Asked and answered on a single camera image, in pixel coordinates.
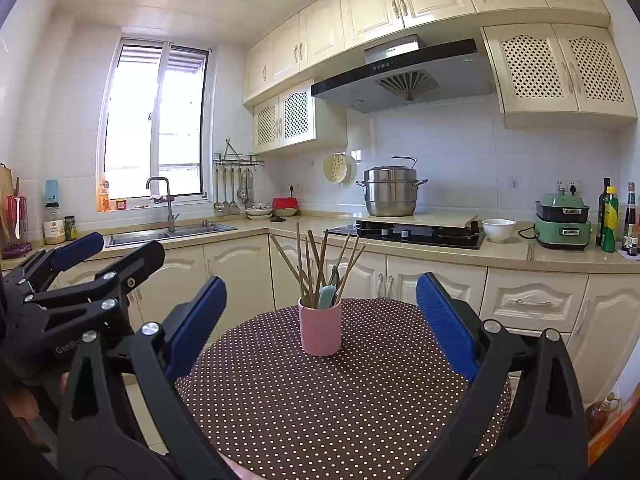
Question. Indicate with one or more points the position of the beige stone slab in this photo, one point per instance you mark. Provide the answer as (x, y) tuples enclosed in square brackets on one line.
[(440, 219)]

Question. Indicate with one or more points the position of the cream lattice door cabinet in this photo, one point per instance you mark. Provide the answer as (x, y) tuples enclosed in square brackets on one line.
[(295, 115), (530, 67)]

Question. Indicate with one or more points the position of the dark glass oil bottle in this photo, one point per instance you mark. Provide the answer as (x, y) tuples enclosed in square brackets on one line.
[(603, 210)]

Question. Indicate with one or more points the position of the amber oil bottle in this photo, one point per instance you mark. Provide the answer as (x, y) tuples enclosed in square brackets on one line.
[(600, 417)]

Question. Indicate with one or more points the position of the red utensil holder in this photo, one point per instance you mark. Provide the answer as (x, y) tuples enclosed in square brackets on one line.
[(17, 225)]

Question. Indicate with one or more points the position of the wooden cutting board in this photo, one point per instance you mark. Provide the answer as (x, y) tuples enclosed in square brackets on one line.
[(5, 200)]

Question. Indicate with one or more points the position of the orange bottle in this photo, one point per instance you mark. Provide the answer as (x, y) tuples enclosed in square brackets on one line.
[(103, 197)]

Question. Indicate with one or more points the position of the hanging metal utensil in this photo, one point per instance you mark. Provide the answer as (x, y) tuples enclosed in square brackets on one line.
[(234, 207), (226, 206), (242, 194), (218, 206), (249, 202)]

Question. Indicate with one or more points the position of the pink cup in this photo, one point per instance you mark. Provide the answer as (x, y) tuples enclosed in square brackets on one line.
[(320, 330)]

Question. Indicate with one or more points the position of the small dark jar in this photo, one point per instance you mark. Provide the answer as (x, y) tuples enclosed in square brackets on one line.
[(70, 230)]

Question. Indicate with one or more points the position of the white paper sheet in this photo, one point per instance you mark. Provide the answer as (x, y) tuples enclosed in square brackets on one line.
[(630, 255)]

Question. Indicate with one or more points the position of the small red lidded jar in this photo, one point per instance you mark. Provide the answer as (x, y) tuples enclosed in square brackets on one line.
[(121, 205)]

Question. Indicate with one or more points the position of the white serving bowl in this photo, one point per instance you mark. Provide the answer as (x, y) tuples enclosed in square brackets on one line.
[(286, 213)]

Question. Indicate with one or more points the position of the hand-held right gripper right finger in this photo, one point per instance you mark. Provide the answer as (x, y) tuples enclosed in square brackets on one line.
[(447, 330)]

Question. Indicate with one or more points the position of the light blue knife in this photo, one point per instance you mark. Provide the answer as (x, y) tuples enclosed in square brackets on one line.
[(326, 296)]

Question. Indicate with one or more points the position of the black range hood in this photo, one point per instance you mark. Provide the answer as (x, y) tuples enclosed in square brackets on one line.
[(360, 92)]

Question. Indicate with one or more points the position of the metal sink faucet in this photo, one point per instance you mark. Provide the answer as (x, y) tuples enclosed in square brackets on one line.
[(171, 215)]

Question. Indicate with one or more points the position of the stainless steel steamer pot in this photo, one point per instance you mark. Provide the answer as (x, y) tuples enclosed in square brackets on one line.
[(390, 200)]

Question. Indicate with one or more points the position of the bundle of wooden chopsticks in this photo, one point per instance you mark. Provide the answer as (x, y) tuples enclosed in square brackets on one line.
[(305, 290)]

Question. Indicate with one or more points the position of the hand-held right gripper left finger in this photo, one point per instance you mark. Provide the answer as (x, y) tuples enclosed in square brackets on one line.
[(195, 330)]

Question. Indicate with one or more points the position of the metal wall utensil rack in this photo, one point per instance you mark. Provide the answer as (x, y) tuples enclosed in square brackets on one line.
[(239, 160)]

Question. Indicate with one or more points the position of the brown polka dot tablecloth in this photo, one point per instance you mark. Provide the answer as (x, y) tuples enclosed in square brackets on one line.
[(325, 410)]

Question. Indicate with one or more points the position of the double white wall outlet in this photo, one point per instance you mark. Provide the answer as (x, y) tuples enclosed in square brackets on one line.
[(567, 187)]

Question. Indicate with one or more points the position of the white label glass jar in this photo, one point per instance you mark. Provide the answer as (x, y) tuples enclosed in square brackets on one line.
[(53, 227)]

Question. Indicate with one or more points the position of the stacked white dishes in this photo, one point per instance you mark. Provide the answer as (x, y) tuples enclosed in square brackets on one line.
[(258, 212)]

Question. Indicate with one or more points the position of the stainless steel sink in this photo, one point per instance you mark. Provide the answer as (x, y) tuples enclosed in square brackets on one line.
[(135, 237)]

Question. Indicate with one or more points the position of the kitchen window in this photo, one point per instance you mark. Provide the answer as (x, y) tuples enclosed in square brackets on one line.
[(135, 120)]

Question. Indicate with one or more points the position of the yellow green bottle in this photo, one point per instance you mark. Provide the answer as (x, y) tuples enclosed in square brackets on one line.
[(610, 225)]

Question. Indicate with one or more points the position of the green electric cooker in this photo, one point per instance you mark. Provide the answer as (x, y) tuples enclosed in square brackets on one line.
[(562, 232)]

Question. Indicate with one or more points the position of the dark soy sauce bottle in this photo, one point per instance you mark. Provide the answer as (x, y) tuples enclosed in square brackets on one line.
[(630, 215)]

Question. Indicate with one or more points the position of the cream perforated plate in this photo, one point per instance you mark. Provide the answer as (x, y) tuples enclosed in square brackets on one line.
[(337, 169)]

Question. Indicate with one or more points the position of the cream upper wall cabinets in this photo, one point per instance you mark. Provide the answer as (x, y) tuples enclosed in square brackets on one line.
[(370, 5)]

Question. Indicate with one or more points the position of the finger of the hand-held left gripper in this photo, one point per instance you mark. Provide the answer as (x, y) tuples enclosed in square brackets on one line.
[(140, 262), (77, 252)]

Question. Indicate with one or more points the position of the blue carton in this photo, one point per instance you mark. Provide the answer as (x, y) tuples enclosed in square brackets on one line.
[(51, 191)]

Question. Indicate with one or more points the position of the black gas stove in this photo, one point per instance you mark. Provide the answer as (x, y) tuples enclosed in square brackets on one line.
[(430, 237)]

